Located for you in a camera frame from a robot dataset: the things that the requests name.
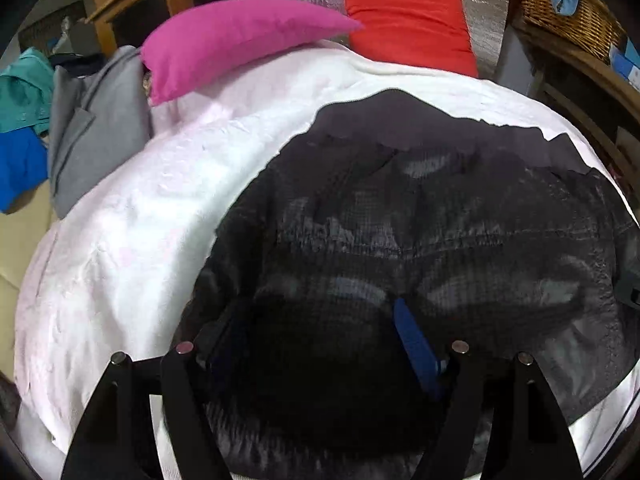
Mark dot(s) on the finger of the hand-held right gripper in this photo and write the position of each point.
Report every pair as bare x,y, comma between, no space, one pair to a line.
631,291

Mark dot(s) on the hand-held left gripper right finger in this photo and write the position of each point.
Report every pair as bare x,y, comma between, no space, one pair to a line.
415,345

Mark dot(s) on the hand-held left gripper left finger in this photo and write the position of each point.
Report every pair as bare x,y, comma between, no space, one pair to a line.
227,332

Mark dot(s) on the black puffer jacket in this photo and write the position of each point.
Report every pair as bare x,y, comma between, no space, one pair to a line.
425,220

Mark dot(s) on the white blanket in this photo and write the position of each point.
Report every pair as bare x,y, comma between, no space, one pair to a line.
150,220

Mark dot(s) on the wooden shelf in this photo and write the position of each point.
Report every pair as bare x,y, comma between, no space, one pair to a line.
580,90

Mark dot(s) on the beige bed sheet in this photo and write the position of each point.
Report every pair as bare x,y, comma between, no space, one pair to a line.
22,240

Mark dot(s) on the blue and white box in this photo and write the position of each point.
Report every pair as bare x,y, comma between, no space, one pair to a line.
625,65

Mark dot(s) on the grey blazer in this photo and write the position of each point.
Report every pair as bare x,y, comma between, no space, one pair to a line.
95,125

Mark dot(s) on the blue garment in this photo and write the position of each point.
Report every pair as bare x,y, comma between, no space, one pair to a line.
20,165

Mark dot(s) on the wicker basket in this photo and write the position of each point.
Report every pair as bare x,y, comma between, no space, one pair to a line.
565,25

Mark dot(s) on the pink pillow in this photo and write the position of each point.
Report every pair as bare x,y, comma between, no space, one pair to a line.
225,45

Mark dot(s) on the teal garment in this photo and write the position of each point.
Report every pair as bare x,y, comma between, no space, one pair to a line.
25,95

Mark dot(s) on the red pillow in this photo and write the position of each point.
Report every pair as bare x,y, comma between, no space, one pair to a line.
410,25

